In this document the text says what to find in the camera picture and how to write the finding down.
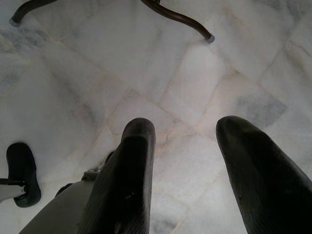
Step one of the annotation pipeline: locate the curved dark wooden table leg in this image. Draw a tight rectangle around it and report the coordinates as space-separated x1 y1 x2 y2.
140 0 215 44
10 0 59 26

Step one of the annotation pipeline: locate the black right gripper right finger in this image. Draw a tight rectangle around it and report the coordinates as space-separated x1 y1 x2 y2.
215 115 312 234

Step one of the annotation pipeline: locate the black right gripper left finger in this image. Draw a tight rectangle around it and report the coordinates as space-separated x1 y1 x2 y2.
77 117 156 234

